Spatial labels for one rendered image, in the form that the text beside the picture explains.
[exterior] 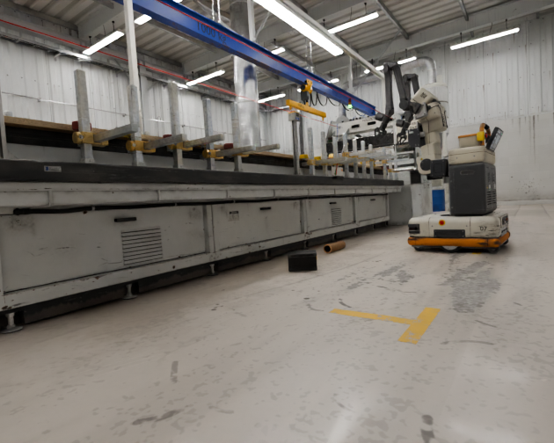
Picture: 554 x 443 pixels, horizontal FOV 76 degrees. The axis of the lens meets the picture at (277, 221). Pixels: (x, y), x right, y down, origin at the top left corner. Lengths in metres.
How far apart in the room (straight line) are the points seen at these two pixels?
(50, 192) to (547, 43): 12.02
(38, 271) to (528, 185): 11.41
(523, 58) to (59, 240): 11.86
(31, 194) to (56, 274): 0.46
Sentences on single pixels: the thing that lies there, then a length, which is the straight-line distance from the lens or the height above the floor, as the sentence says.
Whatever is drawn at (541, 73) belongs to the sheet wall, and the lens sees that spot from 12.30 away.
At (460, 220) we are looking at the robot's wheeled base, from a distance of 3.06.
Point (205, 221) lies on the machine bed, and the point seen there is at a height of 0.38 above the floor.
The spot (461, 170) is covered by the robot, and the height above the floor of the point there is 0.64.
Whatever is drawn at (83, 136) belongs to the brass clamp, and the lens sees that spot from 1.77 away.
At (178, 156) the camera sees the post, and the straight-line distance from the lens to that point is 2.05.
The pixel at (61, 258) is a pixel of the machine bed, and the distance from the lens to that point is 1.98.
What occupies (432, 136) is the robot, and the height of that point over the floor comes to 0.96.
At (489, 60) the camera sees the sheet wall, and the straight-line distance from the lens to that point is 12.52.
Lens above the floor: 0.48
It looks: 3 degrees down
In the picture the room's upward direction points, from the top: 4 degrees counter-clockwise
